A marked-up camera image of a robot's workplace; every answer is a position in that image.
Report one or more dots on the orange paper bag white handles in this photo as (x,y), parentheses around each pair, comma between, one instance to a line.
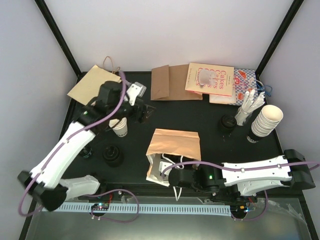
(182,148)

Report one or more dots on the brown flat paper bag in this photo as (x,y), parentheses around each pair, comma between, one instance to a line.
(168,84)

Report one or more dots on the stack of black cup lids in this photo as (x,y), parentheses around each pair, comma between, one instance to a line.
(113,155)

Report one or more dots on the blue checkered paper bag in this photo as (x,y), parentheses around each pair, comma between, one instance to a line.
(244,80)

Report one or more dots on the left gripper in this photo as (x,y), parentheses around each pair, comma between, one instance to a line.
(143,117)

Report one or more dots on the cup of white straws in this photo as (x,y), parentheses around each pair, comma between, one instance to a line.
(248,106)

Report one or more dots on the yellow kraft paper bag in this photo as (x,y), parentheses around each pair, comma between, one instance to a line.
(88,87)

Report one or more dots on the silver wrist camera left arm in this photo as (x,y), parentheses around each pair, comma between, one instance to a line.
(134,91)

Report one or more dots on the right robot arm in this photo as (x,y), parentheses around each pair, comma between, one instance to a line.
(242,180)

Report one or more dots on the white slotted cable duct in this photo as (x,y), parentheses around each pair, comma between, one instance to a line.
(131,208)

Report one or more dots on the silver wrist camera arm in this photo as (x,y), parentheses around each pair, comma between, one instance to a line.
(162,166)
(134,91)

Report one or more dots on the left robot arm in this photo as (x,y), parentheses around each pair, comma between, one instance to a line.
(45,183)

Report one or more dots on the cakes printed paper bag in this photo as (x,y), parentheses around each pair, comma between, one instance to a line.
(210,79)

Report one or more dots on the stack of white paper cups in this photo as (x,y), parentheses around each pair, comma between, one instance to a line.
(119,126)

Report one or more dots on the stack of plain paper cups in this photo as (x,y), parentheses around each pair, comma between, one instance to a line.
(267,120)

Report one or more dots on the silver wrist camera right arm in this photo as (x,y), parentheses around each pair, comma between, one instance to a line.
(162,166)

